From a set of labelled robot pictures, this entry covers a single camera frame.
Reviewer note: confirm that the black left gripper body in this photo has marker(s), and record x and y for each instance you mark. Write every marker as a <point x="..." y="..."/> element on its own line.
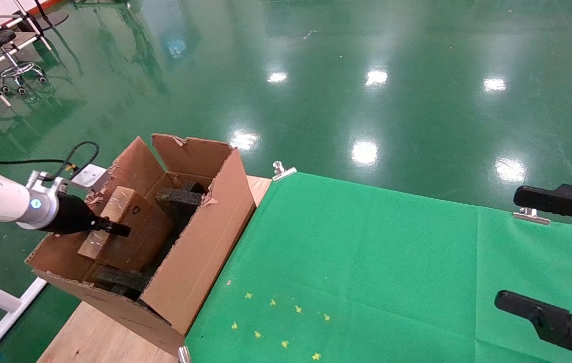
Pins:
<point x="71" y="219"/>

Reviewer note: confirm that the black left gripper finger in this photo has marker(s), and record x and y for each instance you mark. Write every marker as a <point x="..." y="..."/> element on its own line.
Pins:
<point x="114" y="229"/>

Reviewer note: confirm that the small taped cardboard box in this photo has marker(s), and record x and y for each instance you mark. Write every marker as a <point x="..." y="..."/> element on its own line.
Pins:
<point x="139" y="227"/>

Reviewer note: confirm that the large open cardboard carton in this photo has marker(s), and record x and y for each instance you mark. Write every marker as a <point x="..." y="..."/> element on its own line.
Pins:
<point x="200" y="252"/>

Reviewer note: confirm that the green cloth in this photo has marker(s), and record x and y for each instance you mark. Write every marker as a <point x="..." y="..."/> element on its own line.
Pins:
<point x="407" y="262"/>

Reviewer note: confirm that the black round stand base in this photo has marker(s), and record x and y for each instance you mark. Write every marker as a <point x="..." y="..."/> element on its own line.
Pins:
<point x="54" y="19"/>

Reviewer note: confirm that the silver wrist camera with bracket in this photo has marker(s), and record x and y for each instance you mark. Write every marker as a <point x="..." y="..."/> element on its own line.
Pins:
<point x="89" y="175"/>

